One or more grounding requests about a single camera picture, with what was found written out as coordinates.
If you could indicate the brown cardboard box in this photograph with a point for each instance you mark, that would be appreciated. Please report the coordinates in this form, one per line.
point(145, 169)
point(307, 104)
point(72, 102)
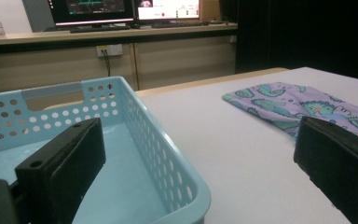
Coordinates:
point(209, 9)

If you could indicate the black keyboard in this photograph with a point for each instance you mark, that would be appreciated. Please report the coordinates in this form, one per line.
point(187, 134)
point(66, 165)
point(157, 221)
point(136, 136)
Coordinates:
point(99, 29)
point(177, 24)

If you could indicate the purple seahorse print cloth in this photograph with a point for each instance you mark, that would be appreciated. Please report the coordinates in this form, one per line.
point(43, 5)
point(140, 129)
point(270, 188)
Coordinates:
point(286, 102)

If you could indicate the beige wooden counter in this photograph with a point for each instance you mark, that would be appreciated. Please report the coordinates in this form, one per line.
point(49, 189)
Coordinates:
point(183, 59)

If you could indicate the black computer monitor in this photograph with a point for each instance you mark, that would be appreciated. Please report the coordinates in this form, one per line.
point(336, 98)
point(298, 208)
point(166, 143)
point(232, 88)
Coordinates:
point(90, 9)

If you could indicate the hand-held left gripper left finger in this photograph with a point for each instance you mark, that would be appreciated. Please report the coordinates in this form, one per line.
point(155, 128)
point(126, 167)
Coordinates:
point(59, 161)

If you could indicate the black curtain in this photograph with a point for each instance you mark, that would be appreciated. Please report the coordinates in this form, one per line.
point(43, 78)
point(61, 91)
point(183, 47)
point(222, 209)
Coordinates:
point(307, 34)

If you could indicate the white wall power outlet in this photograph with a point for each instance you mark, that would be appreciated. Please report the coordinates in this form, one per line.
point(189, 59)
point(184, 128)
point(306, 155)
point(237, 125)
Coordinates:
point(115, 49)

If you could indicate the computer monitor with white screen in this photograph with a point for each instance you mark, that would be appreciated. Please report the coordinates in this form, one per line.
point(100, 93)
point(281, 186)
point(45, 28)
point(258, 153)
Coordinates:
point(167, 9)

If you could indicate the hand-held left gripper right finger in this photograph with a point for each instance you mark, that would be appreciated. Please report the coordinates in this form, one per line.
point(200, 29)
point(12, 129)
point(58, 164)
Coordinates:
point(338, 161)

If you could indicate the light blue plastic basket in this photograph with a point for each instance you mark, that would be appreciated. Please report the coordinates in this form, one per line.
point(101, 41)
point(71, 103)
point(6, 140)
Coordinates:
point(130, 174)

